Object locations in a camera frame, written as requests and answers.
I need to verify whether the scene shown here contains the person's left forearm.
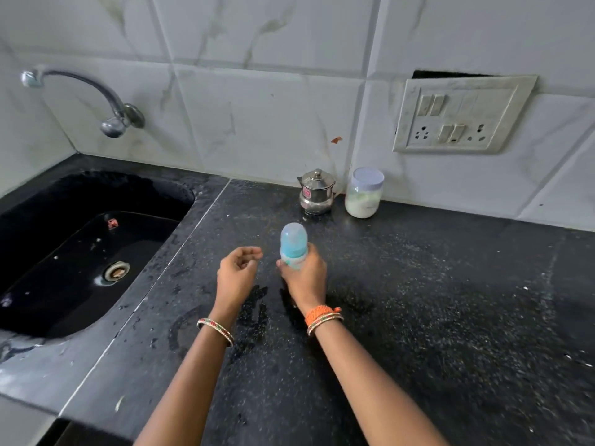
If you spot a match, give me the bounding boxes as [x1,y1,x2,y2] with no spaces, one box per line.
[133,305,238,446]

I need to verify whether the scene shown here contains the small steel pot with lid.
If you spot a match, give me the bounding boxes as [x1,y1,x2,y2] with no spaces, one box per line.
[297,169,337,215]

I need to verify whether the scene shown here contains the orange thread wristband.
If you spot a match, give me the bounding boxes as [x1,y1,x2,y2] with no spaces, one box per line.
[304,305,342,326]

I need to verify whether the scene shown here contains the person's right hand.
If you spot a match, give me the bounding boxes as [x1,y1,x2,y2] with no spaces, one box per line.
[276,243,328,316]

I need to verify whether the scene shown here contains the steel sink drain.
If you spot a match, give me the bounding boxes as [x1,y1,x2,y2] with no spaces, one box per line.
[103,261,131,282]

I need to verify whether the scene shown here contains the blue baby bottle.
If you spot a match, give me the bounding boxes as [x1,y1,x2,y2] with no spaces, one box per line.
[279,222,309,271]

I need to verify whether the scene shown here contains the white switch socket panel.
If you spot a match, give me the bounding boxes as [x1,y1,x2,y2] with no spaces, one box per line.
[393,75,539,154]

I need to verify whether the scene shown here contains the gold beaded bangle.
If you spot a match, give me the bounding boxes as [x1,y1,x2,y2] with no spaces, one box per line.
[196,318,235,347]

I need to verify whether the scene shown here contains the person's right forearm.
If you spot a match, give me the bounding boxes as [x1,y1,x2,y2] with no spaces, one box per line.
[304,305,449,446]

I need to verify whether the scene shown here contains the chrome wall tap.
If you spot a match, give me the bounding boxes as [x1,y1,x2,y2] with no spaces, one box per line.
[20,67,146,138]

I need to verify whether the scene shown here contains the black sink basin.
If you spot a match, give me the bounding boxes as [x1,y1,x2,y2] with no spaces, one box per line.
[0,171,196,339]

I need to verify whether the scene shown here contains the plastic jar with white powder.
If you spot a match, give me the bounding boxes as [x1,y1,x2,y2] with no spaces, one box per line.
[344,167,386,219]

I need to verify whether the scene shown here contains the person's left hand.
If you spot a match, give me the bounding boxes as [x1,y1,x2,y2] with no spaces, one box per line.
[216,246,264,317]

